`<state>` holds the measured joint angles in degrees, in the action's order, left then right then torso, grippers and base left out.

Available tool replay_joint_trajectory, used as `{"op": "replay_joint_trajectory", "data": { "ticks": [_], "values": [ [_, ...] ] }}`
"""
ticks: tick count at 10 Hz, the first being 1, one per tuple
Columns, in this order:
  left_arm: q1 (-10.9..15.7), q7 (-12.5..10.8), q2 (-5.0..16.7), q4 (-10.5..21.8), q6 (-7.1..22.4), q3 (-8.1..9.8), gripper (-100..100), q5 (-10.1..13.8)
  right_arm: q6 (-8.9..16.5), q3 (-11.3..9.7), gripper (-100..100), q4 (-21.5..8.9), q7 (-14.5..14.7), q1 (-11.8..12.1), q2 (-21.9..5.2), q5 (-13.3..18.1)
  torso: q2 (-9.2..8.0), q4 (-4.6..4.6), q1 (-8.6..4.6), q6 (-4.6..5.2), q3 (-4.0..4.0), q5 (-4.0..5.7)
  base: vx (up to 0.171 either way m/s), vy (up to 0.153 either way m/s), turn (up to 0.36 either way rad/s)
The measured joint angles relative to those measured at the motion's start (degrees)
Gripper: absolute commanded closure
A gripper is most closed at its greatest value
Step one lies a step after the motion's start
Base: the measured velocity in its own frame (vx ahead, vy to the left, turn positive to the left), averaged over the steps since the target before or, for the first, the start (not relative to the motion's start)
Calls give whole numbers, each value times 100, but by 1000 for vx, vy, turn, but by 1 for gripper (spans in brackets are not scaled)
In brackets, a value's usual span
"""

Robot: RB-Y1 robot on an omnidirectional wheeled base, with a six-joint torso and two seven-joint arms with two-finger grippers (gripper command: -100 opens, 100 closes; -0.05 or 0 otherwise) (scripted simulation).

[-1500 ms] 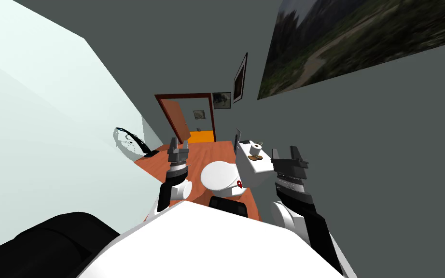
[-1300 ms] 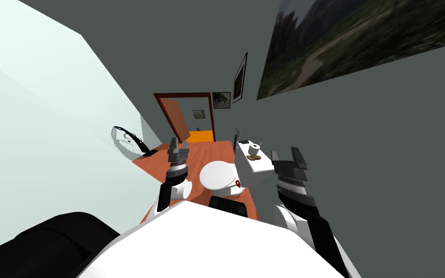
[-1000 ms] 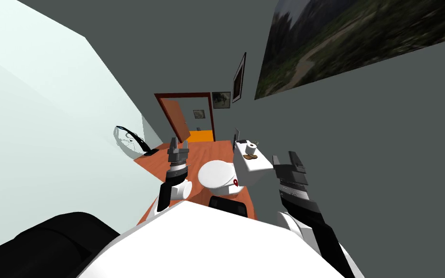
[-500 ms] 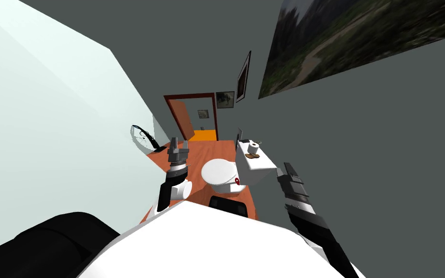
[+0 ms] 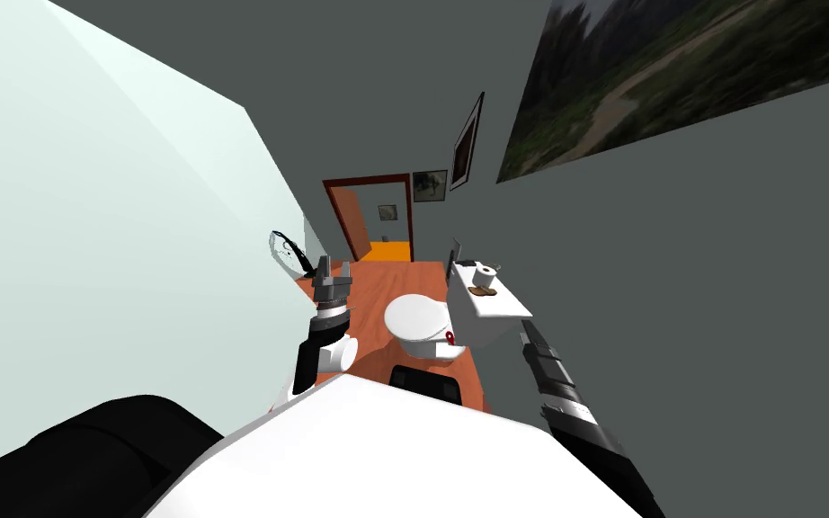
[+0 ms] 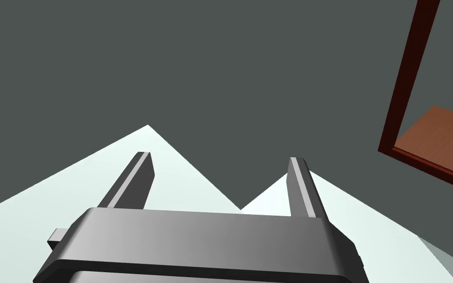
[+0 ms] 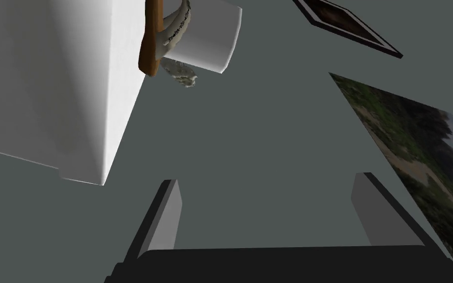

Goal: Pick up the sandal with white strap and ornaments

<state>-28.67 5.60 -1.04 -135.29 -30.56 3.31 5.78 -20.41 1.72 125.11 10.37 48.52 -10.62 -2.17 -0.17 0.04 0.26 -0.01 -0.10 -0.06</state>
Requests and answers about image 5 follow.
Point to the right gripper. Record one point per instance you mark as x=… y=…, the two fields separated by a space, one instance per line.
x=550 y=370

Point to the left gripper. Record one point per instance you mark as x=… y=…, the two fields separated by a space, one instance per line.
x=331 y=293

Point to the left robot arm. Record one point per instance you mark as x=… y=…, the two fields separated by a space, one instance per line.
x=91 y=460

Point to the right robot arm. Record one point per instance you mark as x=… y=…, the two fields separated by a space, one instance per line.
x=605 y=453

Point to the brown wooden door leaf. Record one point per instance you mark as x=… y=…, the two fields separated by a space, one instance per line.
x=354 y=219

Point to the white toilet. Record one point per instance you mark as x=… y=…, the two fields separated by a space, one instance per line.
x=422 y=324

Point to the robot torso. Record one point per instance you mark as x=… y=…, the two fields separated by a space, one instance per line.
x=386 y=460

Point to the small square wall picture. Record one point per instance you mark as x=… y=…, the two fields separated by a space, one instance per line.
x=429 y=185

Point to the dark framed wall picture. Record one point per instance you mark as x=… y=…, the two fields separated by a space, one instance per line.
x=466 y=144

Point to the large landscape wall picture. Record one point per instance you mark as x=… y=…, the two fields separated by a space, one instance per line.
x=673 y=79

